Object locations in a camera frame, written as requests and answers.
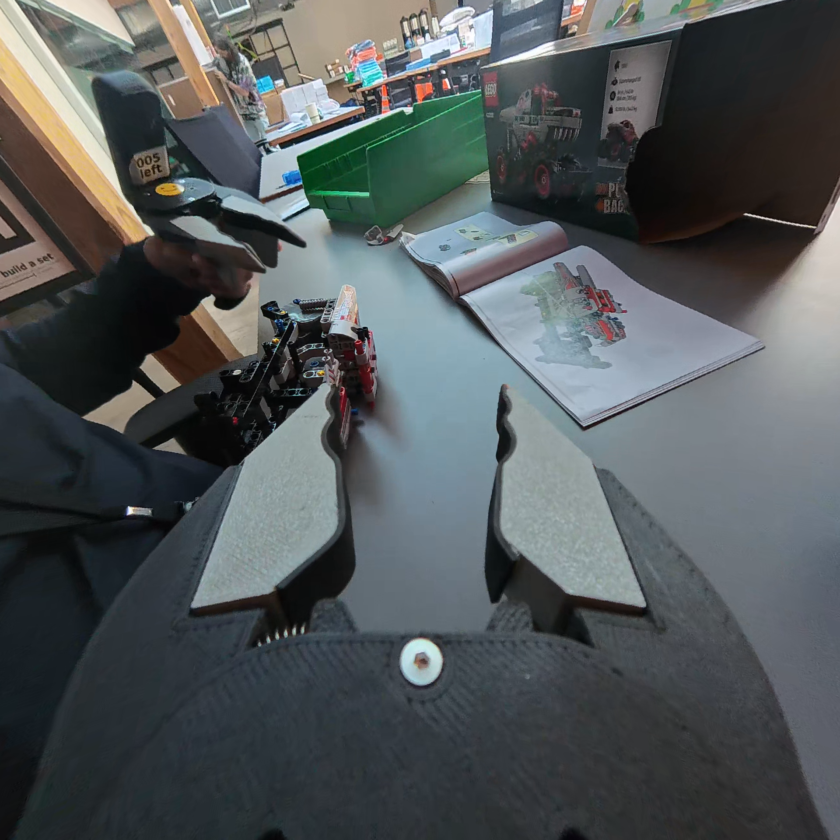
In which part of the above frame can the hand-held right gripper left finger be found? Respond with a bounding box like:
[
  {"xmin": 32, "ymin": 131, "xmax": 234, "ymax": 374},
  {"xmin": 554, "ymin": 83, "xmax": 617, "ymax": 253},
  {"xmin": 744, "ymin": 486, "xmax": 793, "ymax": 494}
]
[{"xmin": 189, "ymin": 384, "xmax": 357, "ymax": 618}]

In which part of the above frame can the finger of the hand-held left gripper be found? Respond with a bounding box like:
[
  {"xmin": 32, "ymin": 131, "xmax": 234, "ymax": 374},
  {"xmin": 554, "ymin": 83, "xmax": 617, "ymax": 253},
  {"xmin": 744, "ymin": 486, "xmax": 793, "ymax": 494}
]
[
  {"xmin": 156, "ymin": 215, "xmax": 268, "ymax": 274},
  {"xmin": 218, "ymin": 189, "xmax": 307, "ymax": 250}
]

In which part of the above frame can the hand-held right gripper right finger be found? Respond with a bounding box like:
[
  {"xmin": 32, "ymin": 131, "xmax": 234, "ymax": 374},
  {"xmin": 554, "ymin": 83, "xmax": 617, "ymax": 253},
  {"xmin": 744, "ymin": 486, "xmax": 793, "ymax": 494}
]
[{"xmin": 484, "ymin": 384, "xmax": 648, "ymax": 632}]

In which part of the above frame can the partly built lego truck model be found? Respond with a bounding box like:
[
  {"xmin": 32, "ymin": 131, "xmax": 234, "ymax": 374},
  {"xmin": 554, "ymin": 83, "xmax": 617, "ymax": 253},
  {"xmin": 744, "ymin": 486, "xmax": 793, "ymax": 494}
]
[{"xmin": 192, "ymin": 283, "xmax": 382, "ymax": 463}]

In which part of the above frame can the person's left forearm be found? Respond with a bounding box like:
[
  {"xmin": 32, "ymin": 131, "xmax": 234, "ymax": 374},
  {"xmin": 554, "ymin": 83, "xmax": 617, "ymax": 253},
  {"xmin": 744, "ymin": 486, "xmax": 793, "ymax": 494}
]
[{"xmin": 0, "ymin": 239, "xmax": 207, "ymax": 417}]

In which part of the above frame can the open lego instruction booklet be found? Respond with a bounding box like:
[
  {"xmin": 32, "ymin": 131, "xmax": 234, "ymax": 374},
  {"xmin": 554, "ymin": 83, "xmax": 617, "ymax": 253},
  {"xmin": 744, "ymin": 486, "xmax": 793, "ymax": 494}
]
[{"xmin": 398, "ymin": 211, "xmax": 766, "ymax": 429}]

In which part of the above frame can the black lego set box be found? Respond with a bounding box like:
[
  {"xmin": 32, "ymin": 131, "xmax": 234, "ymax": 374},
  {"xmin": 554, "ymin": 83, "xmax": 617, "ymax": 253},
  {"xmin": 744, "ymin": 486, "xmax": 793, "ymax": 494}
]
[{"xmin": 480, "ymin": 0, "xmax": 840, "ymax": 245}]

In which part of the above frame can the person's left hand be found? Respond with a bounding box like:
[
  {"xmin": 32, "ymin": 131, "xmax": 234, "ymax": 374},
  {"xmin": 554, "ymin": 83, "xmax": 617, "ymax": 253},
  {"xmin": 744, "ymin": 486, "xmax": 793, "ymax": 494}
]
[{"xmin": 146, "ymin": 236, "xmax": 257, "ymax": 311}]

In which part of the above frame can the black office chair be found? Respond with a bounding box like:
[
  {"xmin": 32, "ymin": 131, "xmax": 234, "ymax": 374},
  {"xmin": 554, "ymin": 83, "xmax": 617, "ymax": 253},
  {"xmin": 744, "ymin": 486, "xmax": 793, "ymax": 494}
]
[
  {"xmin": 123, "ymin": 354, "xmax": 263, "ymax": 454},
  {"xmin": 164, "ymin": 104, "xmax": 265, "ymax": 199}
]

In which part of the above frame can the wooden work table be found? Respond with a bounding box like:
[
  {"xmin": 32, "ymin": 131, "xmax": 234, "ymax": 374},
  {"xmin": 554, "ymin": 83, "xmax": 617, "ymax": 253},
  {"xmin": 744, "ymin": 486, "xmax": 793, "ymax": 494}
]
[{"xmin": 264, "ymin": 105, "xmax": 366, "ymax": 151}]

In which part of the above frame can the stack of white boxes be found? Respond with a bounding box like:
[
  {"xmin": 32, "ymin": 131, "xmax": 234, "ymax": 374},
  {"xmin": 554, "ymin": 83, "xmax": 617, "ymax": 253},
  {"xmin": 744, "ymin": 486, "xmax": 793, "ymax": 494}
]
[{"xmin": 281, "ymin": 77, "xmax": 343, "ymax": 124}]

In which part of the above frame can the green plastic bin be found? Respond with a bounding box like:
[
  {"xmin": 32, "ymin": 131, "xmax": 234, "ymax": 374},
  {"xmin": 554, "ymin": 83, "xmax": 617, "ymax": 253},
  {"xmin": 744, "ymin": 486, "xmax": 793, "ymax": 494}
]
[{"xmin": 296, "ymin": 90, "xmax": 491, "ymax": 228}]

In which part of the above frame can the stack of coloured packets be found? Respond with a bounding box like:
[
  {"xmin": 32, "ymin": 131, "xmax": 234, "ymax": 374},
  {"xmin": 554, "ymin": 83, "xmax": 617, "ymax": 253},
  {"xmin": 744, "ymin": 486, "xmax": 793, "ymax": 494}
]
[{"xmin": 346, "ymin": 39, "xmax": 385, "ymax": 84}]

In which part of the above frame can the person's dark jacket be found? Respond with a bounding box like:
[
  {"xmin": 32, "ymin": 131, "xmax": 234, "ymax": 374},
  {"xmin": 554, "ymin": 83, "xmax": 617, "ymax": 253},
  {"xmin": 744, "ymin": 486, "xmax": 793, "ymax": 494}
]
[{"xmin": 0, "ymin": 357, "xmax": 231, "ymax": 828}]

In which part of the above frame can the wooden post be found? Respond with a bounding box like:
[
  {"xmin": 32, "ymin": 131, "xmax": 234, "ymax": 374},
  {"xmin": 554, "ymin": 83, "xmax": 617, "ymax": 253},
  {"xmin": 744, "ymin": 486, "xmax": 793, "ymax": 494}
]
[{"xmin": 146, "ymin": 0, "xmax": 222, "ymax": 111}]

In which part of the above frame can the framed wall poster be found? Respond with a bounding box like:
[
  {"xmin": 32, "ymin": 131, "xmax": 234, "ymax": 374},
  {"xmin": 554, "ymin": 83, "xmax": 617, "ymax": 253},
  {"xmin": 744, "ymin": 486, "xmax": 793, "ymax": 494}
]
[{"xmin": 0, "ymin": 156, "xmax": 97, "ymax": 317}]

